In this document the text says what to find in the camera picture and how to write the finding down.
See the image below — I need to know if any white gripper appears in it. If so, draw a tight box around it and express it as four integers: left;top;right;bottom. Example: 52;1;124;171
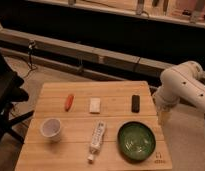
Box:
152;89;179;125

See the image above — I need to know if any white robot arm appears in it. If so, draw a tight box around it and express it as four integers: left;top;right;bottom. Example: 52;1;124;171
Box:
152;61;205;125

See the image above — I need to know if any green ceramic bowl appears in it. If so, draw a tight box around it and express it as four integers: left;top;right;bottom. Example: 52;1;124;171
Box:
117;121;156;162

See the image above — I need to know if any black rectangular block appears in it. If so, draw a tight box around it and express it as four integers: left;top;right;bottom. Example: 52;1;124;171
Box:
131;95;140;113

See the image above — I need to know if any white eraser block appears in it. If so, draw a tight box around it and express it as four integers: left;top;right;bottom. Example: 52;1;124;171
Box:
89;98;101;113

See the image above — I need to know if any white toothpaste tube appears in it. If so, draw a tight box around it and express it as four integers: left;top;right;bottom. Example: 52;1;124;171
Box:
88;121;106;163

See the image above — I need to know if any orange carrot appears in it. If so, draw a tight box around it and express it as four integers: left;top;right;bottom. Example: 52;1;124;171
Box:
64;94;74;111

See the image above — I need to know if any black chair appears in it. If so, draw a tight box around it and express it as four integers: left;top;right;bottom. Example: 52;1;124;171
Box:
0;52;33;143

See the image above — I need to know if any black hanging cable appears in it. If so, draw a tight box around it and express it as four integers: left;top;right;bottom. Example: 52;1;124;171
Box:
23;39;39;79

